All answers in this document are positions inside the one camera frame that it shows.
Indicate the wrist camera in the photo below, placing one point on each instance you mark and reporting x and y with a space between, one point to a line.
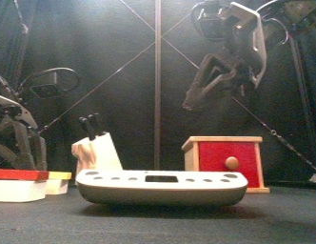
44 85
210 20

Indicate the yellow egg sushi toy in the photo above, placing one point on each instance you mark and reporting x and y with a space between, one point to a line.
58 181

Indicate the white toy kitchen scale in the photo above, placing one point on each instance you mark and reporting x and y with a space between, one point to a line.
160 187

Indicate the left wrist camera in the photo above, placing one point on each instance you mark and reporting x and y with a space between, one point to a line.
44 85

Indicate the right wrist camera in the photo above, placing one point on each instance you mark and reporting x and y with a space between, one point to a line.
210 20

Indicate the wooden box with red drawer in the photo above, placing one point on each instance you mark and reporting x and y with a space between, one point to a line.
227 160

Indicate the wooden toy knife block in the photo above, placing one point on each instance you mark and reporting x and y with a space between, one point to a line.
96 155

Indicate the grey vertical frame pole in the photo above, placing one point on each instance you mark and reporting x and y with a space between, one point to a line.
156 85

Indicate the red tuna sushi toy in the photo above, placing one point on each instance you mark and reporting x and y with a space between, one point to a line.
17 186

